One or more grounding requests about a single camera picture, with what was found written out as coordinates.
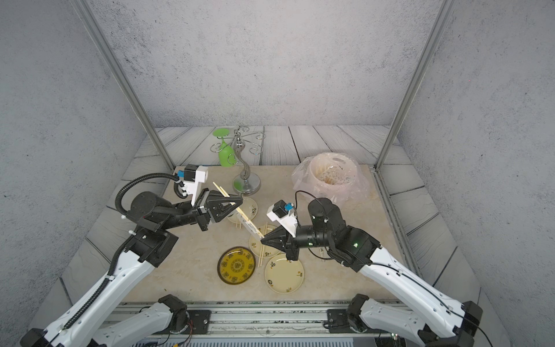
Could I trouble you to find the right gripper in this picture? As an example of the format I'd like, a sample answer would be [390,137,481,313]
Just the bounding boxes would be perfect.
[262,224,335,262]

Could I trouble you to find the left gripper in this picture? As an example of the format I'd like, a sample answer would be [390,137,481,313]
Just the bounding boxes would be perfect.
[158,191,239,237]

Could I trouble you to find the chopsticks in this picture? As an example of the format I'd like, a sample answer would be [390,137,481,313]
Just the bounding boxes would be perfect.
[213,182,251,228]

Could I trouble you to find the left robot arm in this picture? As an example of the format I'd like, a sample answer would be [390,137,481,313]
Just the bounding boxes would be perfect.
[20,189,243,346]

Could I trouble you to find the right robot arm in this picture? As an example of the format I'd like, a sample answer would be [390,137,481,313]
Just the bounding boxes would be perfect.
[261,198,483,346]

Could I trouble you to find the cream floral plate middle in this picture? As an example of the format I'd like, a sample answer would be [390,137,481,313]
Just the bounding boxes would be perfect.
[248,234,282,258]

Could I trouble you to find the cream floral plate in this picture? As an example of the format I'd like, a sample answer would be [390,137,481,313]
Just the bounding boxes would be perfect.
[248,234,282,258]
[264,254,305,294]

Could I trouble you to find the cream plate with black spot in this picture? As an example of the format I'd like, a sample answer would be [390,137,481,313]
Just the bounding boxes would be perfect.
[226,197,258,224]

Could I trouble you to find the silver metal hook stand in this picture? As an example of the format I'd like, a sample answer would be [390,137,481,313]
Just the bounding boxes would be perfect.
[227,126,265,196]

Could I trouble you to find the cream floral plate front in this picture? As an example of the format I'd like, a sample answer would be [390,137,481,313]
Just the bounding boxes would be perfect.
[264,254,305,294]

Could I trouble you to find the yellow patterned plate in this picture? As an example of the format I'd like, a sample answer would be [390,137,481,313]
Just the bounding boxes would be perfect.
[217,247,257,285]

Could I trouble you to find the green plastic spoon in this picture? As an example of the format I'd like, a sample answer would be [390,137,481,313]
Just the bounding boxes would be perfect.
[210,128,237,167]

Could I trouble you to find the white bucket with pink bag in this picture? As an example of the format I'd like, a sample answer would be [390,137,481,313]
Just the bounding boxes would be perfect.
[292,153,370,205]

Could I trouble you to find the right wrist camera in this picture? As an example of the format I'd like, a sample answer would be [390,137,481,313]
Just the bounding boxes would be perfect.
[267,200,299,238]

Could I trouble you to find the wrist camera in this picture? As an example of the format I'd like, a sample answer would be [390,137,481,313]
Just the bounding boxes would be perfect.
[267,200,299,238]
[174,164,208,205]

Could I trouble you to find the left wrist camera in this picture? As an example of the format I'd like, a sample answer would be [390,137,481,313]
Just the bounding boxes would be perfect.
[174,164,208,205]

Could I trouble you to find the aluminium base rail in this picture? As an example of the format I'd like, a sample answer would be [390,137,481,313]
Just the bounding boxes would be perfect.
[106,303,452,347]

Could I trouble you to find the left aluminium frame post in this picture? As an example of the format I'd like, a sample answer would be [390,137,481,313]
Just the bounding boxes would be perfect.
[71,0,176,171]

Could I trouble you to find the aluminium frame post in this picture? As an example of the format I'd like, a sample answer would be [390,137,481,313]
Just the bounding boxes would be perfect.
[374,0,456,171]
[71,0,176,171]

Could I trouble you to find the right aluminium frame post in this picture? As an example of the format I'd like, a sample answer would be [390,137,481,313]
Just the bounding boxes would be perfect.
[374,0,456,171]

